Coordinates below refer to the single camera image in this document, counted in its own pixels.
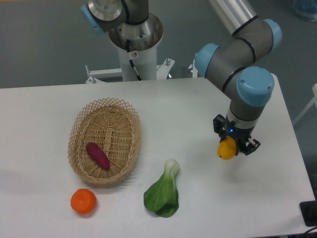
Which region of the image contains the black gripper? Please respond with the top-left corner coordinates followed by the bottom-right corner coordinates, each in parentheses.
top-left (213, 114), bottom-right (261, 156)

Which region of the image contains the yellow mango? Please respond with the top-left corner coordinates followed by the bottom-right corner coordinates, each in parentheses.
top-left (217, 136), bottom-right (237, 160)

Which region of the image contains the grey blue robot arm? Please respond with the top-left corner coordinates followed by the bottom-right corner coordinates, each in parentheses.
top-left (81, 0), bottom-right (282, 155)

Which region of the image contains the green bok choy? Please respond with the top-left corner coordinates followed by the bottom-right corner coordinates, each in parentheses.
top-left (143, 159), bottom-right (180, 218)

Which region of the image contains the black device at table edge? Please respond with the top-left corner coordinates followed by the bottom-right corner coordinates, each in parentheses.
top-left (299, 200), bottom-right (317, 227)

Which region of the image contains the woven wicker basket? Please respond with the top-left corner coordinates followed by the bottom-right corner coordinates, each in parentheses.
top-left (68, 98), bottom-right (141, 185)

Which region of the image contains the purple sweet potato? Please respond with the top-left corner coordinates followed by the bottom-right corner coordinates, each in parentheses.
top-left (86, 142), bottom-right (110, 170)

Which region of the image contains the blue bag in corner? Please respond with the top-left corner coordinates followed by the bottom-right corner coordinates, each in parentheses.
top-left (293, 0), bottom-right (317, 22)

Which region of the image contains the orange tangerine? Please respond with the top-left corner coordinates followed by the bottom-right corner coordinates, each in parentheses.
top-left (70, 188), bottom-right (97, 215)

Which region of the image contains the white frame at right edge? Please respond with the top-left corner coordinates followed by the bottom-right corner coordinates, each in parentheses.
top-left (292, 84), bottom-right (317, 127)

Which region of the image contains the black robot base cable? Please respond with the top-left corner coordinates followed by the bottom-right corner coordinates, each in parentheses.
top-left (126, 39), bottom-right (144, 81)

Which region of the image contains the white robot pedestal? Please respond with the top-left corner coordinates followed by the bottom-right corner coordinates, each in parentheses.
top-left (85, 12), bottom-right (199, 84)

